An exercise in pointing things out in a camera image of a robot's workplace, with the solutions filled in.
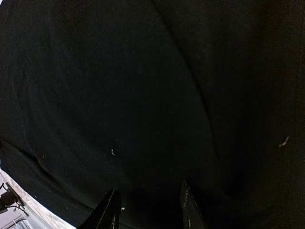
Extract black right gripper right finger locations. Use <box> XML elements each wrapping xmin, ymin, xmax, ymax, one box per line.
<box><xmin>180</xmin><ymin>181</ymin><xmax>207</xmax><ymax>229</ymax></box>

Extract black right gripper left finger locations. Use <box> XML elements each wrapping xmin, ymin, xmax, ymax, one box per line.
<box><xmin>77</xmin><ymin>189</ymin><xmax>122</xmax><ymax>229</ymax></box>

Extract black t-shirt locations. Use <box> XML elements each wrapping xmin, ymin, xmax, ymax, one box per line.
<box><xmin>0</xmin><ymin>0</ymin><xmax>305</xmax><ymax>229</ymax></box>

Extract aluminium front frame rail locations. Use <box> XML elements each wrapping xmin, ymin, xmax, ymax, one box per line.
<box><xmin>0</xmin><ymin>170</ymin><xmax>75</xmax><ymax>229</ymax></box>

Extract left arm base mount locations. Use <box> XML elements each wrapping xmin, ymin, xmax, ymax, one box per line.
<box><xmin>0</xmin><ymin>182</ymin><xmax>29</xmax><ymax>217</ymax></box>

